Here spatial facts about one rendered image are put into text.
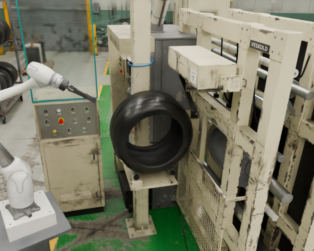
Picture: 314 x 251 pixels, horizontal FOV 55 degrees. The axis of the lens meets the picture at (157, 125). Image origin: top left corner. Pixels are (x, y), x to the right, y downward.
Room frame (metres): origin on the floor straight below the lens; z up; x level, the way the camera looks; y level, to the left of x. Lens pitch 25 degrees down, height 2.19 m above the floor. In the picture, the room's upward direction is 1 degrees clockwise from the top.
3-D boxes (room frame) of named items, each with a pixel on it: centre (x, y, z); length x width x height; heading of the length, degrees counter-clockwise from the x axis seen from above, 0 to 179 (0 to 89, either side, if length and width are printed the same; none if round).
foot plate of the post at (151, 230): (2.31, 0.14, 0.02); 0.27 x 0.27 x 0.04; 15
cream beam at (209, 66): (2.03, -0.27, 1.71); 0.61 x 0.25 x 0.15; 15
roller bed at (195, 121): (2.38, -0.26, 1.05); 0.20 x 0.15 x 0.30; 15
